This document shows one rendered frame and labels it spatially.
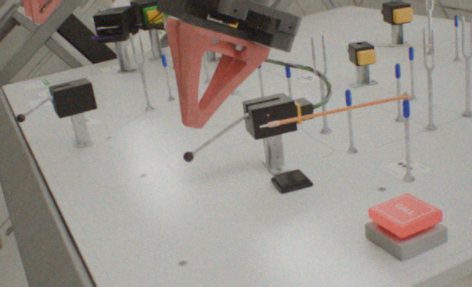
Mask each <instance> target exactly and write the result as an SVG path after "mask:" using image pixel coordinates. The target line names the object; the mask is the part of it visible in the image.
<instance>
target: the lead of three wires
mask: <svg viewBox="0 0 472 287"><path fill-rule="evenodd" d="M317 73H318V76H319V77H320V78H321V79H322V80H323V82H324V83H325V85H326V89H327V95H326V97H325V98H324V99H323V100H322V101H321V102H319V103H316V104H314V105H313V108H314V109H316V108H319V107H320V106H322V105H325V104H327V103H328V101H329V98H330V97H331V96H332V91H331V84H330V83H329V81H328V79H327V77H326V76H325V75H324V74H322V73H321V72H320V71H319V70H317Z"/></svg>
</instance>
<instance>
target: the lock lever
mask: <svg viewBox="0 0 472 287"><path fill-rule="evenodd" d="M246 117H249V113H246V114H245V115H243V116H241V117H240V118H238V119H237V120H235V121H234V122H233V123H231V124H230V126H228V127H227V128H225V129H224V130H222V131H221V132H220V133H219V134H217V135H216V136H214V137H213V138H211V139H210V140H208V141H207V142H205V143H203V144H202V145H201V146H199V147H197V148H196V149H192V153H193V156H194V157H196V153H197V152H199V151H201V150H202V149H203V148H204V147H206V146H207V145H209V144H211V143H213V142H214V141H215V140H216V139H218V138H219V137H220V136H222V135H224V134H225V133H226V132H228V131H229V130H230V129H231V128H233V127H234V126H237V124H238V123H240V122H241V121H242V120H244V119H245V118H246Z"/></svg>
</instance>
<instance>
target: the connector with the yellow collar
mask: <svg viewBox="0 0 472 287"><path fill-rule="evenodd" d="M294 102H297V103H298V104H299V105H300V106H301V116H306V115H310V114H313V111H314V108H313V103H311V102H310V101H308V100H306V99H305V98H301V99H297V100H294Z"/></svg>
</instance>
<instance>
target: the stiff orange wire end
mask: <svg viewBox="0 0 472 287"><path fill-rule="evenodd" d="M409 98H411V95H410V94H407V96H405V95H404V94H400V95H399V96H396V97H392V98H387V99H384V100H376V101H372V102H367V103H364V104H357V105H353V106H348V107H345V108H338V109H333V110H328V111H325V112H318V113H313V114H310V115H306V116H299V117H294V118H290V119H286V120H276V121H272V122H269V123H268V124H263V125H262V126H260V127H259V128H265V127H269V128H272V127H277V126H279V125H281V124H284V123H288V122H293V121H298V120H304V119H308V118H313V117H317V116H323V115H328V114H333V113H336V112H343V111H348V110H351V109H355V108H362V107H366V106H370V105H374V104H382V103H386V102H390V101H394V100H401V99H403V100H406V99H409Z"/></svg>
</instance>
